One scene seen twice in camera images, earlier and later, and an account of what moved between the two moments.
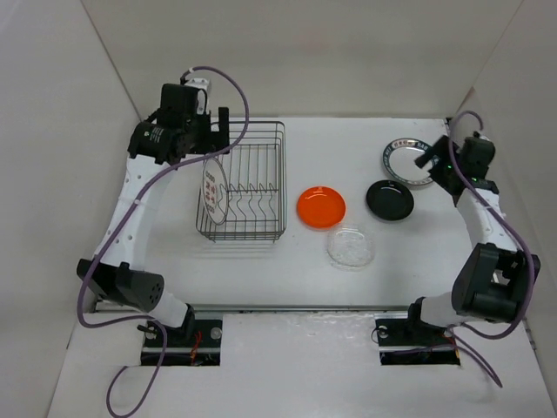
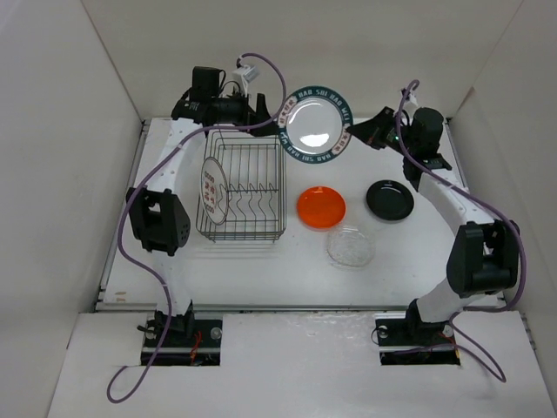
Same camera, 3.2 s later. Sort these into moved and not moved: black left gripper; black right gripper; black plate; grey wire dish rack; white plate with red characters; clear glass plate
Moved: black left gripper; black right gripper
Not moved: white plate with red characters; clear glass plate; black plate; grey wire dish rack
